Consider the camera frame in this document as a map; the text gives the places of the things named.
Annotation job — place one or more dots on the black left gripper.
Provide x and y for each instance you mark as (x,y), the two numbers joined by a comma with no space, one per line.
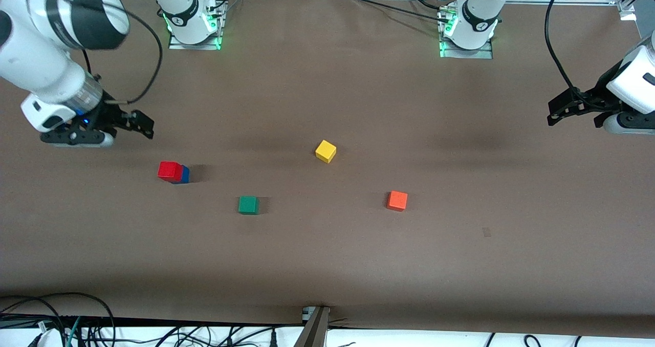
(594,96)

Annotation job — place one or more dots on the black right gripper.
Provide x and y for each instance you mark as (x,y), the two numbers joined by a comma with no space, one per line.
(109,113)

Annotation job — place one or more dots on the red wooden block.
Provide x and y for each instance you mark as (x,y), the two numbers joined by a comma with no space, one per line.
(170,170)

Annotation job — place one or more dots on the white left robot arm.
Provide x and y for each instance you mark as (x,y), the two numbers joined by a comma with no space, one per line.
(476,19)

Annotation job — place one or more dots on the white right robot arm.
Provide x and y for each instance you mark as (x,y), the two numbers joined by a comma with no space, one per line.
(41,65)

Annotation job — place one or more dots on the blue wooden block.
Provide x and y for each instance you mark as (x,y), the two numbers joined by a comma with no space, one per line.
(185,175)

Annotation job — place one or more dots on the green wooden block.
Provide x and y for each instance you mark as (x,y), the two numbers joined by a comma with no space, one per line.
(247,205)

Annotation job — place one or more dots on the yellow wooden block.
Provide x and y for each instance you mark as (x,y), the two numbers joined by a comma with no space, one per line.
(325,151)

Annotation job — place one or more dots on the orange wooden block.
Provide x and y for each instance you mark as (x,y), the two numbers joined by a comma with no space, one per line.
(397,200)

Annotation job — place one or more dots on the brown paper table cover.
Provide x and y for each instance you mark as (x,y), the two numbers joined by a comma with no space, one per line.
(327,260)

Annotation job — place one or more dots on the white lower shelf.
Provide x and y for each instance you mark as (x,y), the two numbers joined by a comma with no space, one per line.
(435,339)

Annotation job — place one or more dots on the aluminium profile bar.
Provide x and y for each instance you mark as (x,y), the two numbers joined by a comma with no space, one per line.
(313,331)

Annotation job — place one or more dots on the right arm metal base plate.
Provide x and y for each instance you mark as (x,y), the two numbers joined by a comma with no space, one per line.
(176,45)

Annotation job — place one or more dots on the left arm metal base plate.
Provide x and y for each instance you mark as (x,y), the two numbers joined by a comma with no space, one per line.
(481,55)

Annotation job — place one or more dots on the metal corner bracket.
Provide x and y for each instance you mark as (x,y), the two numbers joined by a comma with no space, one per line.
(627,8)

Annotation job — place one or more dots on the small metal bracket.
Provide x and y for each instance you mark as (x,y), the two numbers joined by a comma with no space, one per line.
(307,313)

